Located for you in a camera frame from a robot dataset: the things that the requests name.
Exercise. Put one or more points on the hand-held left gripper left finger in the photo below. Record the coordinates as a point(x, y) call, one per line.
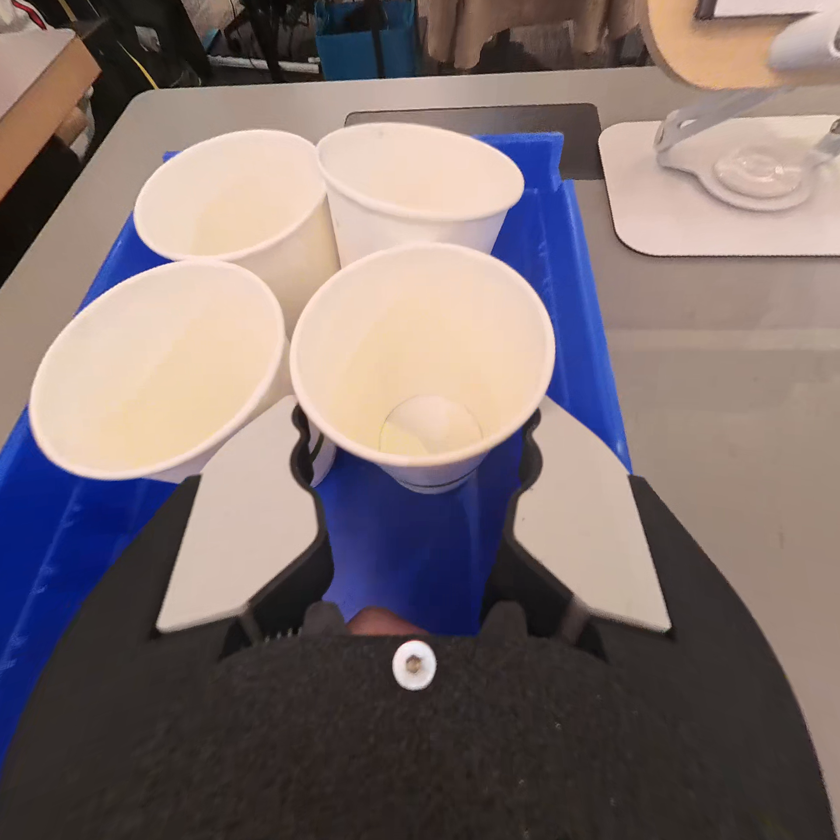
point(243, 538)

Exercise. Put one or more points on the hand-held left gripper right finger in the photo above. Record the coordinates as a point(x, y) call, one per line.
point(584, 544)

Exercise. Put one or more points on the blue plastic bin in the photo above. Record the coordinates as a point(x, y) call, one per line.
point(65, 538)

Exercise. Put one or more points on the white paper cup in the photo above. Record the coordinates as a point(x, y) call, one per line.
point(229, 190)
point(151, 374)
point(420, 328)
point(420, 170)

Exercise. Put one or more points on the instruction sheet on tablet stand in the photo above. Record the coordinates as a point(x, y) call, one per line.
point(656, 216)

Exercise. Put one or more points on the blue fabric bag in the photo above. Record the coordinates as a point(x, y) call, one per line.
point(354, 52)

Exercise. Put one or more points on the grey side table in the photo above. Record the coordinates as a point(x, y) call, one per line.
point(33, 72)

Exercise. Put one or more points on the beige hanging coat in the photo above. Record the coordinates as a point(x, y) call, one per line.
point(525, 26)

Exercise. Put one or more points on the printed instruction sheet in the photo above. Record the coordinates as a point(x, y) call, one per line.
point(754, 6)

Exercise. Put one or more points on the white red printed garment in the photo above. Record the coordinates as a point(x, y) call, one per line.
point(19, 13)

